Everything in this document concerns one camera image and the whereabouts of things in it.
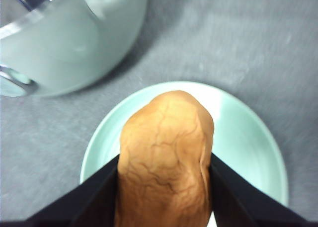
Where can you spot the green plate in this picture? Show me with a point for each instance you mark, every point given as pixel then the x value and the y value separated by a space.
pixel 242 137

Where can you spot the brown potato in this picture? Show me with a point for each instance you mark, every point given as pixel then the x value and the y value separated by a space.
pixel 165 150

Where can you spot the green electric steamer pot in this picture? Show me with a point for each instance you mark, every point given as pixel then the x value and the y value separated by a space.
pixel 53 46

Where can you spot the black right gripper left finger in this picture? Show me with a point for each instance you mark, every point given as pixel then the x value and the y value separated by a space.
pixel 92 203

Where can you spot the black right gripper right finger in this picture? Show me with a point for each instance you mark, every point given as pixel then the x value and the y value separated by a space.
pixel 237 202

